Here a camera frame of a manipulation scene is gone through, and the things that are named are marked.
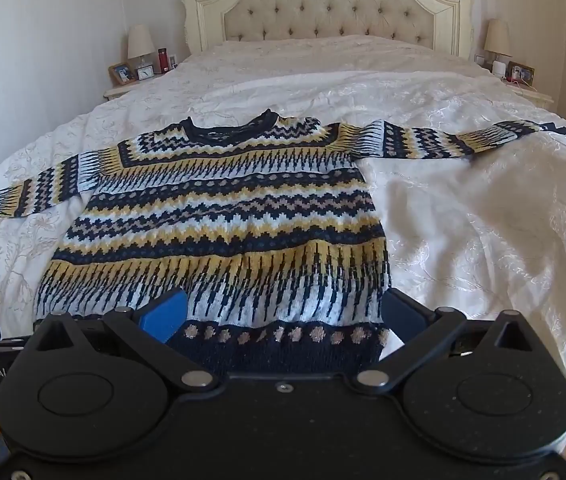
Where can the small alarm clock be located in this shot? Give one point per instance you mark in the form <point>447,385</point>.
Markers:
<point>145,72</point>

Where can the red bottle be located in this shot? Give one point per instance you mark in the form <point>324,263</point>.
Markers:
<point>163,60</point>

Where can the bedside lamp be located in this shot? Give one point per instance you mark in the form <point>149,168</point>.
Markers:
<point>140,45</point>
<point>497,41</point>

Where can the nightstand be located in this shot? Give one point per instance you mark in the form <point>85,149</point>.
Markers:
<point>119,91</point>
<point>532,95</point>

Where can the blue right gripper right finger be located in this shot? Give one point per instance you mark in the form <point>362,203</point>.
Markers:
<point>404,316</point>

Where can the white cup on nightstand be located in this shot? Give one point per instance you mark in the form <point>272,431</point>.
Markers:
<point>499,69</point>

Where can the wooden photo frame left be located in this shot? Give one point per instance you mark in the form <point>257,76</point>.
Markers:
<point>122,74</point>

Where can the cream tufted headboard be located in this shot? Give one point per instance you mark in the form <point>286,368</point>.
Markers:
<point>441,25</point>

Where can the photo frame right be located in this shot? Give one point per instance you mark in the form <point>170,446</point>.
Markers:
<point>518,73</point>

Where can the left bedside lamp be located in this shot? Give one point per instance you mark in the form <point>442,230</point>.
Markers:
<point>140,45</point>

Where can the right nightstand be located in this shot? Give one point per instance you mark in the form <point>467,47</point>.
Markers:
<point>532,95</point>

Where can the left nightstand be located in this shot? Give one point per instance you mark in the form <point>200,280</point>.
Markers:
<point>119,91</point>

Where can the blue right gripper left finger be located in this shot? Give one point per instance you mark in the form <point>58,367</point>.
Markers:
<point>162,317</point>

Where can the right bedside lamp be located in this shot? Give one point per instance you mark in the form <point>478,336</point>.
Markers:
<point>497,41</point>

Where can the navy yellow white knit sweater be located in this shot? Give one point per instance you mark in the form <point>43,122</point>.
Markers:
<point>268,228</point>

